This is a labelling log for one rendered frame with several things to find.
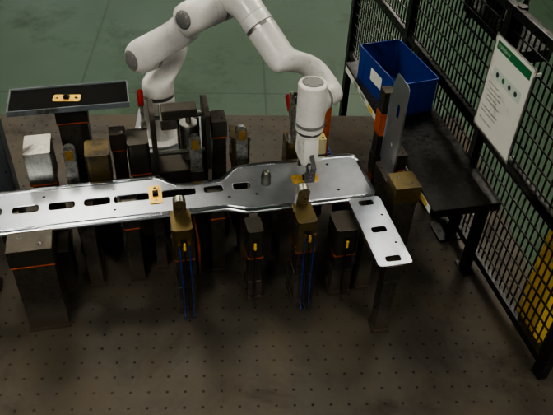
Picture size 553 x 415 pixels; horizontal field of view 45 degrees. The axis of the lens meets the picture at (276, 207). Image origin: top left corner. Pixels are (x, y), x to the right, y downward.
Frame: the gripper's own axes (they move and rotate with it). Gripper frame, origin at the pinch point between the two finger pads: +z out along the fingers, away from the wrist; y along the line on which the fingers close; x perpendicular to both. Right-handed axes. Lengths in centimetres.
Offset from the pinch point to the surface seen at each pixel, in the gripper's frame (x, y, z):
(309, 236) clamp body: -5.2, 25.7, 3.5
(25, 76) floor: -119, -258, 103
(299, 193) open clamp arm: -7.1, 18.2, -6.6
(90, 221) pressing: -66, 9, 3
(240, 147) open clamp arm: -18.1, -14.2, -0.9
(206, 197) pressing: -31.8, 3.7, 3.1
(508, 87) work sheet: 54, 11, -31
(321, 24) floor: 97, -305, 103
